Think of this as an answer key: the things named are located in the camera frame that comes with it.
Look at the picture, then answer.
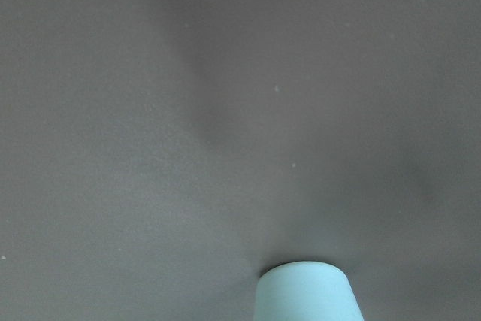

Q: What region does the mint green cup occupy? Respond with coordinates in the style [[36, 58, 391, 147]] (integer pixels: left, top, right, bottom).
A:
[[253, 261, 364, 321]]

